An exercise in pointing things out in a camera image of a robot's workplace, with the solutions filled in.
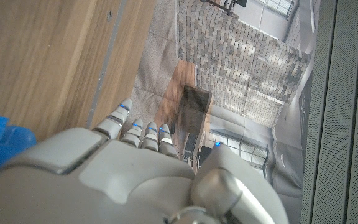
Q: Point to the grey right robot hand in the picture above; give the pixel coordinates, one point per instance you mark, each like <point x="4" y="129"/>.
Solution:
<point x="120" y="177"/>

